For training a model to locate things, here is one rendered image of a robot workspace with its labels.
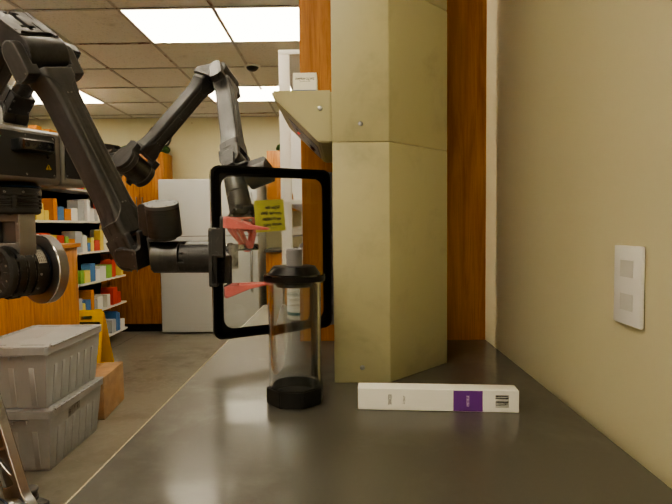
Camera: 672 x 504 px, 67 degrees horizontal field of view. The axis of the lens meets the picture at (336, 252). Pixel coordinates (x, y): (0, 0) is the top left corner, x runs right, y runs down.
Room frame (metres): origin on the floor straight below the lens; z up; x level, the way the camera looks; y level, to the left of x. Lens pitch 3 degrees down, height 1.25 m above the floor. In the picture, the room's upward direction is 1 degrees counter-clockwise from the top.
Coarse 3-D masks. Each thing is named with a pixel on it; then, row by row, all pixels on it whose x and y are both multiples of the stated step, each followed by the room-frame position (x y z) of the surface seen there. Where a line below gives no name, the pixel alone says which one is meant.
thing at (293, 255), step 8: (296, 248) 0.90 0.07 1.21; (288, 256) 0.88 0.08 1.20; (296, 256) 0.88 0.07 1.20; (288, 264) 0.88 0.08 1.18; (296, 264) 0.88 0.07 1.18; (304, 264) 0.92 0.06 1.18; (272, 272) 0.87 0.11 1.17; (280, 272) 0.86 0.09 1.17; (288, 272) 0.85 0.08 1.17; (296, 272) 0.85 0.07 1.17; (304, 272) 0.86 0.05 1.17; (312, 272) 0.87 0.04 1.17
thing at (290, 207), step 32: (224, 192) 1.17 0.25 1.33; (256, 192) 1.21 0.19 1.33; (288, 192) 1.24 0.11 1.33; (320, 192) 1.29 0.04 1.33; (256, 224) 1.20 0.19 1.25; (288, 224) 1.24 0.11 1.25; (320, 224) 1.28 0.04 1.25; (256, 256) 1.20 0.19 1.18; (320, 256) 1.28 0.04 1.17; (256, 288) 1.20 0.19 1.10; (224, 320) 1.17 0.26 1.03; (256, 320) 1.20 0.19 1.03
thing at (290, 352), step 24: (288, 288) 0.85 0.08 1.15; (312, 288) 0.86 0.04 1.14; (288, 312) 0.85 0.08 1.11; (312, 312) 0.86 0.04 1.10; (288, 336) 0.85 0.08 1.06; (312, 336) 0.86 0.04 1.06; (288, 360) 0.85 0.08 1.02; (312, 360) 0.86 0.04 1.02; (288, 384) 0.85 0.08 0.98; (312, 384) 0.86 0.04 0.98
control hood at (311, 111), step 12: (276, 96) 0.99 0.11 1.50; (288, 96) 0.99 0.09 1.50; (300, 96) 0.99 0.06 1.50; (312, 96) 0.99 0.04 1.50; (324, 96) 0.99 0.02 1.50; (288, 108) 0.99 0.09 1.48; (300, 108) 0.99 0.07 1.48; (312, 108) 0.99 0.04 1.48; (324, 108) 0.99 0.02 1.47; (288, 120) 1.15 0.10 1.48; (300, 120) 0.99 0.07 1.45; (312, 120) 0.99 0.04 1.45; (324, 120) 0.99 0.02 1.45; (312, 132) 0.99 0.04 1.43; (324, 132) 0.99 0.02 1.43; (324, 144) 1.02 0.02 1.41; (324, 156) 1.19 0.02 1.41
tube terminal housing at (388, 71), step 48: (336, 0) 0.99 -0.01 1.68; (384, 0) 0.99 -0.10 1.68; (336, 48) 0.99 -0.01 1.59; (384, 48) 0.99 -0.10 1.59; (432, 48) 1.09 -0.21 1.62; (336, 96) 0.99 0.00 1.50; (384, 96) 0.99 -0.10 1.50; (432, 96) 1.09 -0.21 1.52; (336, 144) 0.99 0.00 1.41; (384, 144) 0.99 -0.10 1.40; (432, 144) 1.09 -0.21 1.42; (336, 192) 0.99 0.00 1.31; (384, 192) 0.99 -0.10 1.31; (432, 192) 1.09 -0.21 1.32; (336, 240) 0.99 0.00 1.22; (384, 240) 0.99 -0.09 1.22; (432, 240) 1.09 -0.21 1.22; (336, 288) 0.99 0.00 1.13; (384, 288) 0.99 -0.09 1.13; (432, 288) 1.09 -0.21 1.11; (336, 336) 0.99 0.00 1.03; (384, 336) 0.99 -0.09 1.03; (432, 336) 1.09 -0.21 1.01
